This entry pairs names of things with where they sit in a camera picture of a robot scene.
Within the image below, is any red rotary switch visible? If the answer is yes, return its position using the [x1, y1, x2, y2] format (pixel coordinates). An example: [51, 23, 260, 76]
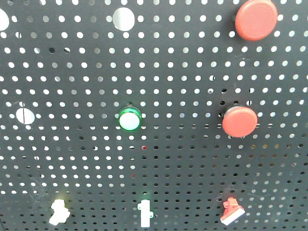
[220, 197, 245, 225]

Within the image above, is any yellow lit rotary switch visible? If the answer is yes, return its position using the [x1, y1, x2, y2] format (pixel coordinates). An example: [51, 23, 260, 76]
[49, 199, 70, 226]

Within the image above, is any green illuminated push button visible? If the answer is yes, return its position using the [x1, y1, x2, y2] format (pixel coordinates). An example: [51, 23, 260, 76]
[118, 106, 142, 131]

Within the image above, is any black perforated pegboard panel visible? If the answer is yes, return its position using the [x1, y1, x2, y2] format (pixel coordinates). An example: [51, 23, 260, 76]
[0, 0, 308, 231]

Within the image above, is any lower red mushroom button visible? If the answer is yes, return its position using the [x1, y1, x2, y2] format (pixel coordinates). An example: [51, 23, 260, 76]
[222, 106, 257, 138]

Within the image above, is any red mushroom button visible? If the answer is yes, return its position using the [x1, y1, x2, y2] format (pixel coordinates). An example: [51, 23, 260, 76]
[222, 106, 257, 138]
[235, 0, 278, 41]

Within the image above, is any upper red mushroom button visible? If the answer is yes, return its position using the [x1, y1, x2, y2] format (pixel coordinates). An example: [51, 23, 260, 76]
[235, 0, 278, 41]

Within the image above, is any white lit rotary switch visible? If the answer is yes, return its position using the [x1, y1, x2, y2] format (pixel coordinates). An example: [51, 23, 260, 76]
[137, 199, 154, 228]

